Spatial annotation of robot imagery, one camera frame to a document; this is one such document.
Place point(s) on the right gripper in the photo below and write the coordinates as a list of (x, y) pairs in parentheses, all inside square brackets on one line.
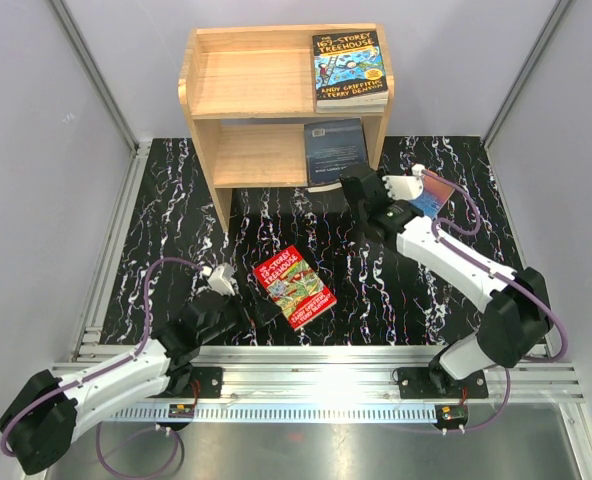
[(381, 182)]

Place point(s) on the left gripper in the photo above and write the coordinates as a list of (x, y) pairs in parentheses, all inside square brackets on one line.
[(261, 310)]

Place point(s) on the red 13-storey treehouse book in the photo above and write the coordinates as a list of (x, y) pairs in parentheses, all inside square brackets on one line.
[(295, 287)]

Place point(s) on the blue sunset cover book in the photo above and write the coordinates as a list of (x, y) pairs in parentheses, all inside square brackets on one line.
[(433, 198)]

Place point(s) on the purple 117-storey treehouse book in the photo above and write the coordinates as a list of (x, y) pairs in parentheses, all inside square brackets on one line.
[(360, 104)]

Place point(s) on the black 169-storey treehouse book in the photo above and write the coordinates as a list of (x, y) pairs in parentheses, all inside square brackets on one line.
[(348, 64)]

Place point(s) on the grey-blue dark cover book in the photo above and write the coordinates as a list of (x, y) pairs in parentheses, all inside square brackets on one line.
[(330, 147)]

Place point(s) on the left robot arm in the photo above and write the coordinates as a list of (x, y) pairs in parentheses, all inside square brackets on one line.
[(51, 412)]

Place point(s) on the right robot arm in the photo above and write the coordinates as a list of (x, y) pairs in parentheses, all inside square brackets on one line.
[(514, 304)]

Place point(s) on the black marble pattern mat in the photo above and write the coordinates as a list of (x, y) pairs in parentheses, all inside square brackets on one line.
[(381, 298)]

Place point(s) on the light wooden bookshelf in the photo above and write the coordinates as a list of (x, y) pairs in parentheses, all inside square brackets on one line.
[(246, 93)]

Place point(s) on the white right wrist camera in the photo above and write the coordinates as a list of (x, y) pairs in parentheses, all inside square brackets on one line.
[(405, 187)]

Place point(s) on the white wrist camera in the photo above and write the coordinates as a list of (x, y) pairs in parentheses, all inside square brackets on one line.
[(405, 187), (220, 279)]

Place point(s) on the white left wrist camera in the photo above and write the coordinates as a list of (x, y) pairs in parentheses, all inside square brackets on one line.
[(220, 279)]

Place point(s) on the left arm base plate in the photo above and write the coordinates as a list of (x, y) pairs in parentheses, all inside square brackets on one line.
[(207, 381)]

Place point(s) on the slotted cable duct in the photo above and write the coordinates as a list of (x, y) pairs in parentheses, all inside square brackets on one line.
[(270, 413)]

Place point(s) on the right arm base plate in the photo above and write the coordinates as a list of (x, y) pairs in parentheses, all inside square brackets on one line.
[(423, 383)]

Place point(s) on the aluminium mounting rail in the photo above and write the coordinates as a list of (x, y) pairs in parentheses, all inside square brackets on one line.
[(364, 374)]

